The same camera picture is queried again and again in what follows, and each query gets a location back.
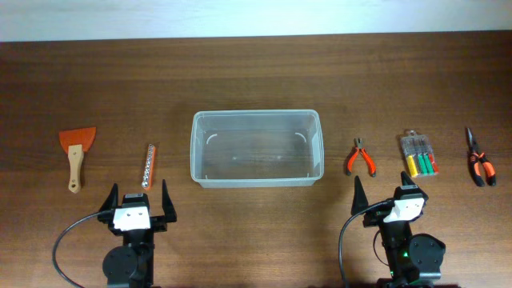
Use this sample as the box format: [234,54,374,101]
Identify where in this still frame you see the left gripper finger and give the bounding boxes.
[162,179,177,218]
[99,183,118,212]

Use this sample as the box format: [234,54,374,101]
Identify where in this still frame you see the precision screwdriver set case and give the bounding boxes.
[400,130,439,178]

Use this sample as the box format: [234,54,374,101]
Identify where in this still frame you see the small red-handled pliers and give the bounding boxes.
[346,138,378,178]

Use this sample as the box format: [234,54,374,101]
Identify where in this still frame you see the orange-black long nose pliers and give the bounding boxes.
[466,127,497,187]

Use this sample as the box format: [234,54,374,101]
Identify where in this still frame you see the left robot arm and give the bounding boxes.
[98,182,177,287]

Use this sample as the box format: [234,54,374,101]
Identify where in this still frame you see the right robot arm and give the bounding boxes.
[351,172,446,288]

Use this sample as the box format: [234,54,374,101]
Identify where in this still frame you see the clear plastic container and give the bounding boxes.
[190,110,325,188]

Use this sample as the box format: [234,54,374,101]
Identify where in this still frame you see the orange socket bit rail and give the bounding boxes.
[141,144,157,190]

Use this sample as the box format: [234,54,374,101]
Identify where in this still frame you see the orange scraper wooden handle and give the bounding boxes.
[58,127,96,194]

